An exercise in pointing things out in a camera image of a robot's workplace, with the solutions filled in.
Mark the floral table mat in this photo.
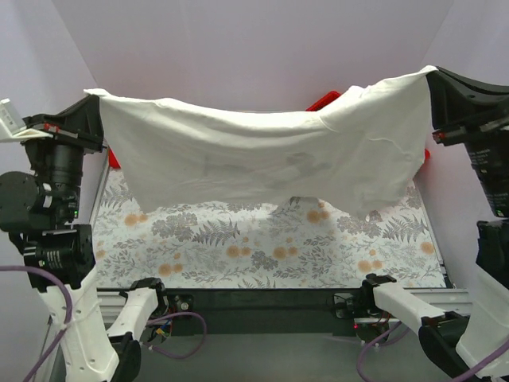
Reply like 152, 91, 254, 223
93, 170, 446, 288

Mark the red folded t shirt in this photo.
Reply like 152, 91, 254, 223
107, 148, 121, 170

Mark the red plastic bin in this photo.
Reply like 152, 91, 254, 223
308, 87, 431, 167

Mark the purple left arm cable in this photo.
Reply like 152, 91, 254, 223
0, 265, 208, 382

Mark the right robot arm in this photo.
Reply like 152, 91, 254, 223
350, 67, 508, 381

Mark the white t shirt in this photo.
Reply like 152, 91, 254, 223
92, 66, 433, 218

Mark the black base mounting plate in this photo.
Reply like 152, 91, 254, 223
167, 288, 379, 336

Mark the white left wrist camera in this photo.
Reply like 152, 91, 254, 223
0, 99, 52, 142

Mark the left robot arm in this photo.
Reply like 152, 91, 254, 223
1, 95, 169, 381

